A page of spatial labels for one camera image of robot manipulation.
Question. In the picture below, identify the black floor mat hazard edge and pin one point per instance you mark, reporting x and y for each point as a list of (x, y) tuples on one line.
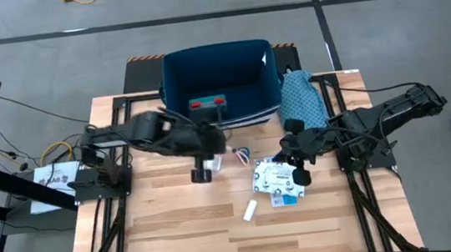
[(140, 76)]

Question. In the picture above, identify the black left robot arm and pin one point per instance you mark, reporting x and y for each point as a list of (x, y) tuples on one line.
[(142, 128)]

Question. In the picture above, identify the black aluminium table frame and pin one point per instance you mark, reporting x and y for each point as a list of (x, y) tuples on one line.
[(138, 98)]

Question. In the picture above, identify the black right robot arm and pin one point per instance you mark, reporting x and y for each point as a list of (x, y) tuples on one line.
[(396, 110)]

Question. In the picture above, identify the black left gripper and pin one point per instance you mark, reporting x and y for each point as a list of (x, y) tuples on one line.
[(210, 140)]

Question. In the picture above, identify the navy white striped fabric basket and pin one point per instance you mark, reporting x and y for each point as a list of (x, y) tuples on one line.
[(219, 68)]

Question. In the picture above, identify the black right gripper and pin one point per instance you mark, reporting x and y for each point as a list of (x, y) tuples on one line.
[(303, 145)]

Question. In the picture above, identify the white printed paper sheet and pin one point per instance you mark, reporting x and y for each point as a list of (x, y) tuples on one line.
[(58, 177)]

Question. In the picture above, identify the white gauze roll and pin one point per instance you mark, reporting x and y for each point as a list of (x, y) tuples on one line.
[(249, 210)]

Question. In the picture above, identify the white printed plastic pouch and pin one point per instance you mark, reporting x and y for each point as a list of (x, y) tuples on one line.
[(273, 179)]

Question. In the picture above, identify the teal patterned cloth bag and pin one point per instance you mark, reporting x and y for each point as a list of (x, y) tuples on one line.
[(300, 101)]

